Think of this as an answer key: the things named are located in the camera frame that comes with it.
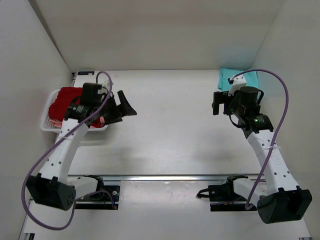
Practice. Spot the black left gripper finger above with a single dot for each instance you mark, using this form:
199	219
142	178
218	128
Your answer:
124	107
108	120

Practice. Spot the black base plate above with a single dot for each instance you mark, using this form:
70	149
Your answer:
222	197
106	198

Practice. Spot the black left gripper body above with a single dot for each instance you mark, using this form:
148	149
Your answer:
108	109

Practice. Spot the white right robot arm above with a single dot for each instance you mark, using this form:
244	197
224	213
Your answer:
281	199

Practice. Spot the red t-shirt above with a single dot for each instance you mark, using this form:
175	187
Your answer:
78	111

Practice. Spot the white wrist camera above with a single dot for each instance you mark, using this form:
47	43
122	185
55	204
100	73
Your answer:
236	82
106	87

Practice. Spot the turquoise folded t-shirt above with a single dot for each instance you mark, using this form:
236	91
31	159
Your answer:
226	73

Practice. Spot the aluminium table rail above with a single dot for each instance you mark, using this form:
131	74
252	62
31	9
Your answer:
163	177

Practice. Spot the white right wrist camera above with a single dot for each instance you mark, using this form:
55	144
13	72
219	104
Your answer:
236	82

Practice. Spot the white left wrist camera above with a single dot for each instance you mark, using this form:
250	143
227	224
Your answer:
106	87

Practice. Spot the blue label sticker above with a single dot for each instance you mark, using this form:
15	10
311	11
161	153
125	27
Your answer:
85	73

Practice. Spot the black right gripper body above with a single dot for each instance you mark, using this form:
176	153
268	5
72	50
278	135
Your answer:
222	97

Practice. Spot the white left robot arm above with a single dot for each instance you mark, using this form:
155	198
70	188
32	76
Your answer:
50	186

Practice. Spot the pink t-shirt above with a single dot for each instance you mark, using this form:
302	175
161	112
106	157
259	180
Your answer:
99	123

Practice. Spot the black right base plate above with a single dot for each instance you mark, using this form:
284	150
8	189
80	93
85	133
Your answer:
222	197

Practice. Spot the white plastic basket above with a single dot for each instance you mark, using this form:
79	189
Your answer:
56	107

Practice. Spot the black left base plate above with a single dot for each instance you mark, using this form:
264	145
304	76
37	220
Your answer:
106	198

